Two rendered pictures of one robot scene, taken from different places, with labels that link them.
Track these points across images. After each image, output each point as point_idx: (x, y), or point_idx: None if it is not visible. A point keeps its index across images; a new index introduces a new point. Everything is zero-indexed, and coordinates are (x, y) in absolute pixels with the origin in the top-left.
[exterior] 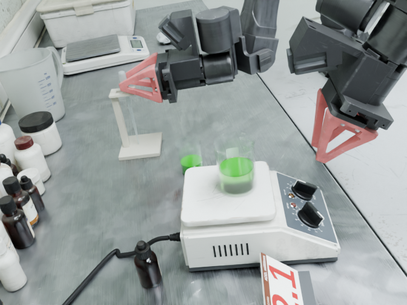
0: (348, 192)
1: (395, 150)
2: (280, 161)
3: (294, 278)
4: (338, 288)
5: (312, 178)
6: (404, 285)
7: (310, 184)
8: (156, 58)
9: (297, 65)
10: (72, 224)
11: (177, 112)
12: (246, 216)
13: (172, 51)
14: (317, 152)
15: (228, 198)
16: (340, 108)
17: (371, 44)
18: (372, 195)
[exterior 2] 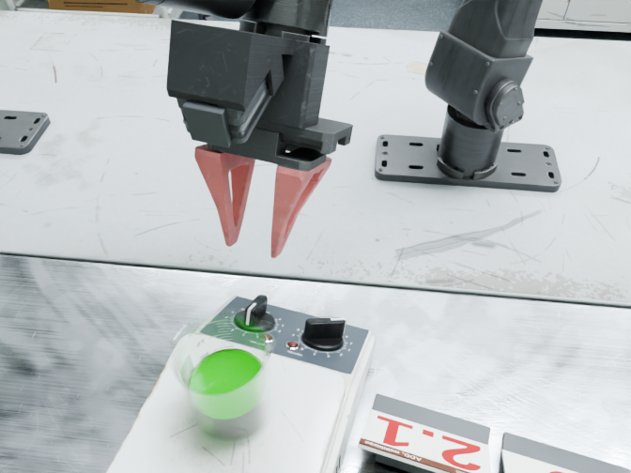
0: (239, 269)
1: (190, 177)
2: (95, 321)
3: (392, 419)
4: (417, 372)
5: (175, 297)
6: (436, 298)
7: (257, 299)
8: None
9: (243, 124)
10: None
11: None
12: (330, 426)
13: None
14: (274, 247)
15: (263, 439)
16: (322, 150)
17: (284, 22)
18: (264, 247)
